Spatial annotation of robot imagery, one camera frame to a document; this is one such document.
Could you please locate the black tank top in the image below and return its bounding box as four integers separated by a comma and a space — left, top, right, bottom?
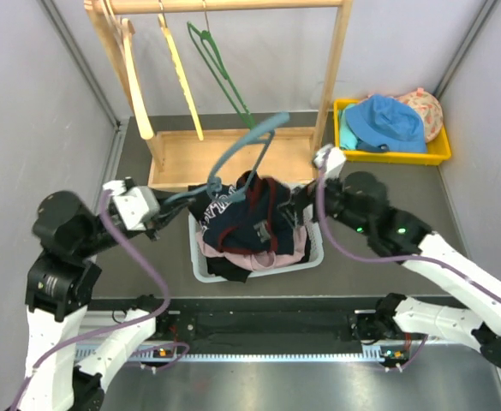
188, 183, 313, 284

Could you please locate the navy maroon-trimmed jersey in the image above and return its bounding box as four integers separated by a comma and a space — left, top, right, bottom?
188, 171, 296, 255

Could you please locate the blue plastic hanger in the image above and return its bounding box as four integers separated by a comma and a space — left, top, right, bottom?
164, 111, 290, 206

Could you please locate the pink tank top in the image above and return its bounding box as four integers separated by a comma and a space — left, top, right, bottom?
195, 229, 307, 271

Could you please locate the beige wooden hanger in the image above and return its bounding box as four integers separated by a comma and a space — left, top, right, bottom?
104, 1, 155, 143

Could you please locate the green plastic hanger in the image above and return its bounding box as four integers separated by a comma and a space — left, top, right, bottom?
187, 0, 255, 128

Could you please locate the yellow metal-hook hanger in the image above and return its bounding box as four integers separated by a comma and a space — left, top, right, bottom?
158, 0, 204, 141

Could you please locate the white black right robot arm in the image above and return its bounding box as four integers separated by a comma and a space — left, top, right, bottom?
279, 172, 501, 369

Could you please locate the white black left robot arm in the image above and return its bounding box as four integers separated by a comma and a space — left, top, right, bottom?
11, 180, 192, 410

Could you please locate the white plastic laundry basket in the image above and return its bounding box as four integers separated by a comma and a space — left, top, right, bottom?
188, 206, 325, 283

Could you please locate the wooden clothes rack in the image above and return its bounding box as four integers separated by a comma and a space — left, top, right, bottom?
82, 0, 354, 192

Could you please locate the blue bucket hat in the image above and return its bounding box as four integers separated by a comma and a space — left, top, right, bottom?
338, 94, 426, 154

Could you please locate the yellow plastic bin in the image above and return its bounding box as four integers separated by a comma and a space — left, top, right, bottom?
332, 98, 451, 166

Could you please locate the pink floral hat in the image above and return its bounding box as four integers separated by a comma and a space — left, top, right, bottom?
392, 87, 444, 143

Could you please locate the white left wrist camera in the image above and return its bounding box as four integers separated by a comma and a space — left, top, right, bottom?
102, 177, 160, 231

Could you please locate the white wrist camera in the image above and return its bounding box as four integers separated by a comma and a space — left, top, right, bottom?
102, 177, 160, 231
312, 144, 346, 179

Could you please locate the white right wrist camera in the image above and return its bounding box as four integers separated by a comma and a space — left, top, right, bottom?
312, 144, 346, 179

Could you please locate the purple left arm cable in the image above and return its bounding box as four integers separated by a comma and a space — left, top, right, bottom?
9, 190, 190, 411

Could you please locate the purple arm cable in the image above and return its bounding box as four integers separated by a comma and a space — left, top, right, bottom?
9, 190, 190, 411
316, 149, 501, 373

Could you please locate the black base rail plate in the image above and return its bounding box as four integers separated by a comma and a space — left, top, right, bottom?
86, 295, 482, 354

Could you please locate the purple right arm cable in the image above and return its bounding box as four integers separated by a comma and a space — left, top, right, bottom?
316, 149, 501, 373

